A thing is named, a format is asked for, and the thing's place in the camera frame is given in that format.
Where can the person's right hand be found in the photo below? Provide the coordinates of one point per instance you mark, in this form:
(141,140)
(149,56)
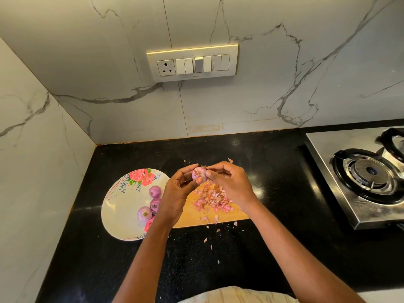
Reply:
(235,185)

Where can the person's left hand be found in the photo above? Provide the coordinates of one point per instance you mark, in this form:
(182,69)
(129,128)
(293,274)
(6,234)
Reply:
(173,197)

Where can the small pink onion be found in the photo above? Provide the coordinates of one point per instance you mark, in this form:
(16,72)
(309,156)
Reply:
(199,173)
(155,192)
(155,204)
(144,214)

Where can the pile of onion peels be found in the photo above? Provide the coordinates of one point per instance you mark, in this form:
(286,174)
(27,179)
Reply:
(211,198)

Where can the person's right forearm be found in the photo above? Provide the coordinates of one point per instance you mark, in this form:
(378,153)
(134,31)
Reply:
(303,258)

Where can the person's left forearm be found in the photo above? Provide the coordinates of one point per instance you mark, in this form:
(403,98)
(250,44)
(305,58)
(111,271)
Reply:
(140,268)

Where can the wooden cutting board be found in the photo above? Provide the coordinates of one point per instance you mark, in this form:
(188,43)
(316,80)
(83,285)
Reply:
(186,221)

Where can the black stone countertop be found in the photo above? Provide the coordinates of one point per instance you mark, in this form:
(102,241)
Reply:
(284,154)

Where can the white floral plate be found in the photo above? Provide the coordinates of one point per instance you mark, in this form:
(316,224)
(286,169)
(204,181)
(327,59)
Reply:
(120,205)

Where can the stainless steel gas stove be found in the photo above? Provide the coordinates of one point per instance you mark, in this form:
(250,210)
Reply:
(320,147)

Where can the beige striped garment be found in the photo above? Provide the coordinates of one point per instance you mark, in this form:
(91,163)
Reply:
(240,295)

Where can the black stove burner grate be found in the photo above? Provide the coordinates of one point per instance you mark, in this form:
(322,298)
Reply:
(367,174)
(391,142)

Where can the white wall switch panel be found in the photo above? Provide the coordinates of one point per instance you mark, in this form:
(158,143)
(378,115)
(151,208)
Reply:
(192,63)

